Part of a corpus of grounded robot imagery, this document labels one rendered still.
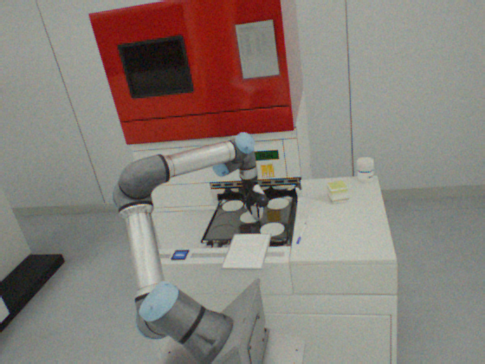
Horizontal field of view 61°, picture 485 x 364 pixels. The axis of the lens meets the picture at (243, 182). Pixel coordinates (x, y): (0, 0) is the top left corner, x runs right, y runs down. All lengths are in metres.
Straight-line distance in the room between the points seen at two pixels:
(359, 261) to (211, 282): 0.53
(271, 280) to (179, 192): 0.83
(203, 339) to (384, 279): 0.64
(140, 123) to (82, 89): 1.98
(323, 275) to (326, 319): 0.20
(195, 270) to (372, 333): 0.67
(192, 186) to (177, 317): 1.04
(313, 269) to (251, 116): 0.74
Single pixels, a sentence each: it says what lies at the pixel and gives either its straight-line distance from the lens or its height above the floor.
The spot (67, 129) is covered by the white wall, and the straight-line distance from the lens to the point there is 4.15.
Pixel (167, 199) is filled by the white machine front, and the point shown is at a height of 0.89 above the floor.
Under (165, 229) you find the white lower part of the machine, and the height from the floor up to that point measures 0.71.
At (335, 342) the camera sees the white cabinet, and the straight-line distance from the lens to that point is 1.67.
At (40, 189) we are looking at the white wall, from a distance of 4.65.
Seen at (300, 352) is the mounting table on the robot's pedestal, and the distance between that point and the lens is 1.34.
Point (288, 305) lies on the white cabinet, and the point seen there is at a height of 0.77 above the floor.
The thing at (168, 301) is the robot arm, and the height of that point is 1.11.
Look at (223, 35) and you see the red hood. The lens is 1.77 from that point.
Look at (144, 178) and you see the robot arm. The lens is 1.30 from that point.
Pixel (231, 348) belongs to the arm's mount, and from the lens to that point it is 1.10.
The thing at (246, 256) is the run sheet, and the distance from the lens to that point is 1.48.
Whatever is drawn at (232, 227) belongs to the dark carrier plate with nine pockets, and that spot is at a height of 0.90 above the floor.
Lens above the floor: 1.82
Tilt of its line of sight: 25 degrees down
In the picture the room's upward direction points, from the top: 10 degrees counter-clockwise
